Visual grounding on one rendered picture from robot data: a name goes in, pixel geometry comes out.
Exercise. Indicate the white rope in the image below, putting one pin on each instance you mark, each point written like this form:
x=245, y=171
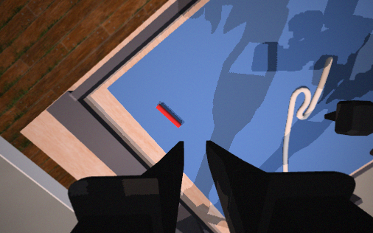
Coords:
x=312, y=105

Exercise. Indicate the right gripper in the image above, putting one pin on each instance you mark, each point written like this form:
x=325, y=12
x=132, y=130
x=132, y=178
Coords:
x=353, y=118

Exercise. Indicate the blue work mat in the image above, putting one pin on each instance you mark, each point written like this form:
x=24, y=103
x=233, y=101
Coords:
x=227, y=75

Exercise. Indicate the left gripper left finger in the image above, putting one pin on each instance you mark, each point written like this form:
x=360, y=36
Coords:
x=156, y=192

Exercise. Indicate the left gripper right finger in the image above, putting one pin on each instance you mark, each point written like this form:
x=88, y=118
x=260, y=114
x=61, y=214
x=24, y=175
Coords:
x=247, y=194

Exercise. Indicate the red cylinder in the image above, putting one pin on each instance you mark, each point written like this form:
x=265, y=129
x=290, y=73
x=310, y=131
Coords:
x=168, y=115

